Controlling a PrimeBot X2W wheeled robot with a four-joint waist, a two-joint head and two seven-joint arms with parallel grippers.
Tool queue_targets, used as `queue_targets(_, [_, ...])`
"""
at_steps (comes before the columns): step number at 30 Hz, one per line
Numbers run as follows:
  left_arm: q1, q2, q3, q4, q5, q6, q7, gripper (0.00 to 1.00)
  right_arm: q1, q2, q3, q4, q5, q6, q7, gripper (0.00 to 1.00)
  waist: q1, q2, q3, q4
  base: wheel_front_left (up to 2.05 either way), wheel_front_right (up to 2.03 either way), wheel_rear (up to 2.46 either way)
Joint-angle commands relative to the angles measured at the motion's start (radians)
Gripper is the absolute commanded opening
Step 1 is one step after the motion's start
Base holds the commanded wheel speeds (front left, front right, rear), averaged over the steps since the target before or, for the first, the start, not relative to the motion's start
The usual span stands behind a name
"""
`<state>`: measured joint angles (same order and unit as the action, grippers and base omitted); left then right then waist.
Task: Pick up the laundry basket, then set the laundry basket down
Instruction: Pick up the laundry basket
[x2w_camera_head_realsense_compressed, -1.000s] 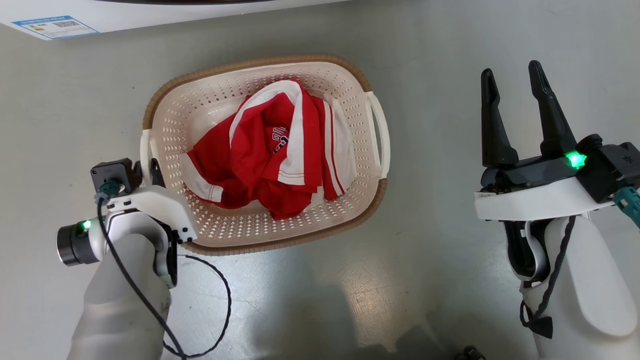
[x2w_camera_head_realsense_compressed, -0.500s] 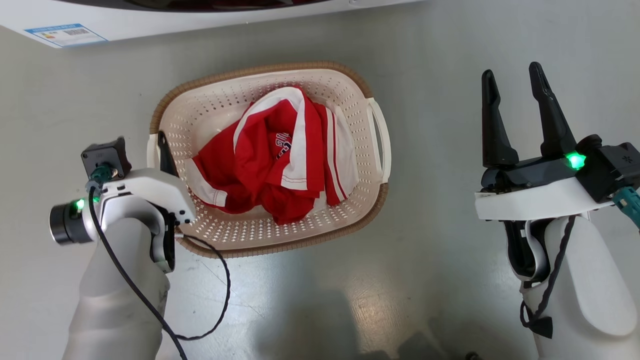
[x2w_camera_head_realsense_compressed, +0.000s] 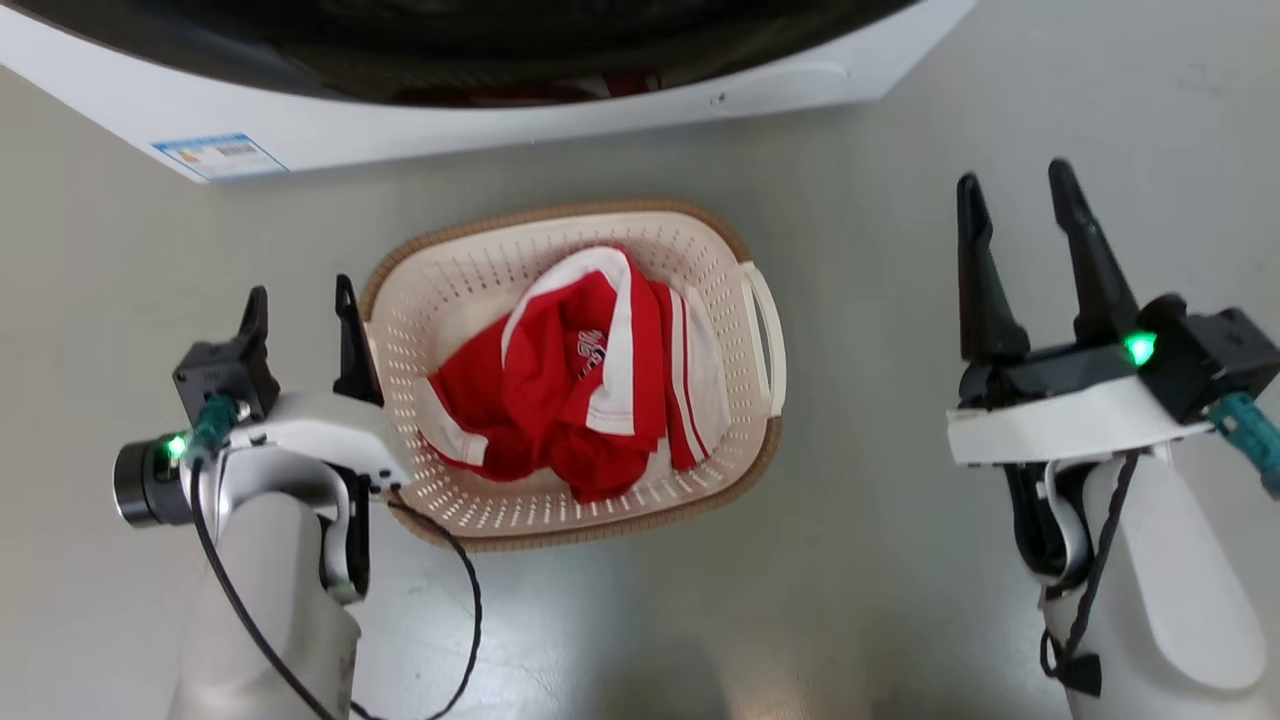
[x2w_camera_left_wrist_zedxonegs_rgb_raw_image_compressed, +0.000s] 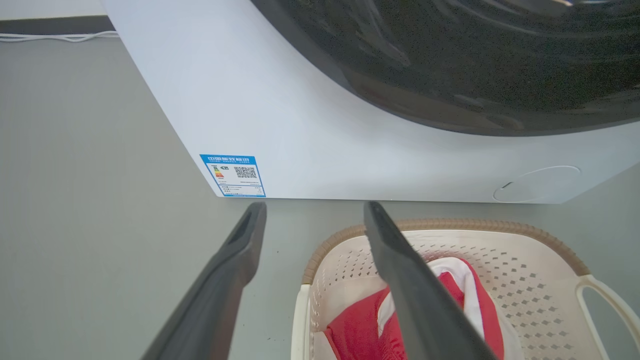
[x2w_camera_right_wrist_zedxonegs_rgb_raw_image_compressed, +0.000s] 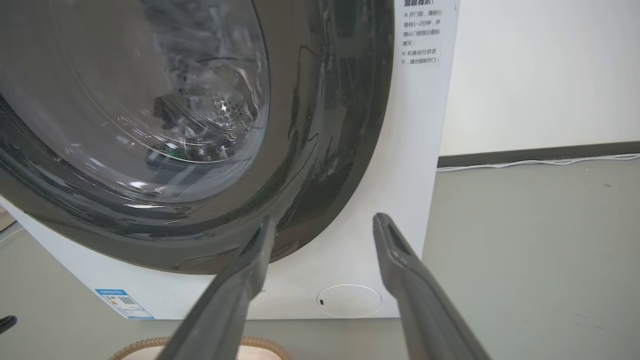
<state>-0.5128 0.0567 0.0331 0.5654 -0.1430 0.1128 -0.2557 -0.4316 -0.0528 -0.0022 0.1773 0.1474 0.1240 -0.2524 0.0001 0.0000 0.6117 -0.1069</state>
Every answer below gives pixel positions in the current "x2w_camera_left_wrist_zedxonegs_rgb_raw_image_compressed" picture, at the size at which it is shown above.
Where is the white washing machine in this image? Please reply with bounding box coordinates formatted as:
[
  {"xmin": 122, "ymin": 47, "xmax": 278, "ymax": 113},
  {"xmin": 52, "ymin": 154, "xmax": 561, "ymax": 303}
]
[{"xmin": 100, "ymin": 0, "xmax": 640, "ymax": 205}]

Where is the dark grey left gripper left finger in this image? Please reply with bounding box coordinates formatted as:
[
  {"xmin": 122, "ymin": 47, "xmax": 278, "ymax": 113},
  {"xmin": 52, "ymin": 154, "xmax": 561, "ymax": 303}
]
[{"xmin": 141, "ymin": 201, "xmax": 268, "ymax": 360}]

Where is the cream plastic laundry basket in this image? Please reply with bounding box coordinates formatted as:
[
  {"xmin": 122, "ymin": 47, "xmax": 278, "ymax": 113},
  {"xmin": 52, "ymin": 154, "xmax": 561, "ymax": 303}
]
[{"xmin": 290, "ymin": 218, "xmax": 640, "ymax": 360}]

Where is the blue energy label sticker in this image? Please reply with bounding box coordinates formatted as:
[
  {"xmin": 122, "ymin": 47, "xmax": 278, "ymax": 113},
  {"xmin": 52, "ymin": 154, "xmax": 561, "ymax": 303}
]
[{"xmin": 199, "ymin": 154, "xmax": 267, "ymax": 198}]

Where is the dark glass washing machine door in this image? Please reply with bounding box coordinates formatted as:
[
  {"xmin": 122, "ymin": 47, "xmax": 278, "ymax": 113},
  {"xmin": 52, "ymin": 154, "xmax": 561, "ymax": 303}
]
[{"xmin": 250, "ymin": 0, "xmax": 640, "ymax": 137}]

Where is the dark grey baseboard strip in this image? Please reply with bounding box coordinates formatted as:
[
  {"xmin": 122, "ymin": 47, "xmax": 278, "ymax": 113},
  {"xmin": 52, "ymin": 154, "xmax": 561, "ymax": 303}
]
[{"xmin": 0, "ymin": 15, "xmax": 116, "ymax": 36}]

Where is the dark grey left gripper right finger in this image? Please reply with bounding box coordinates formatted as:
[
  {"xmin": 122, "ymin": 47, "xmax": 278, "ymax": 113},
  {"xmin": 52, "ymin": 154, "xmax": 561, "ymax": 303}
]
[{"xmin": 363, "ymin": 201, "xmax": 499, "ymax": 360}]

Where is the white cable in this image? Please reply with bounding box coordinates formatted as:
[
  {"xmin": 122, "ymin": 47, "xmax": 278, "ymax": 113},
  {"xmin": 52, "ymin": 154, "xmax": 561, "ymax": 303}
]
[{"xmin": 0, "ymin": 30, "xmax": 120, "ymax": 43}]

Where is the red and white garment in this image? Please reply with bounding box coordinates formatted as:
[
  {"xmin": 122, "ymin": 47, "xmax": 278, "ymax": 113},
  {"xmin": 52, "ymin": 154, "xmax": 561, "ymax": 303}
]
[{"xmin": 324, "ymin": 256, "xmax": 506, "ymax": 360}]

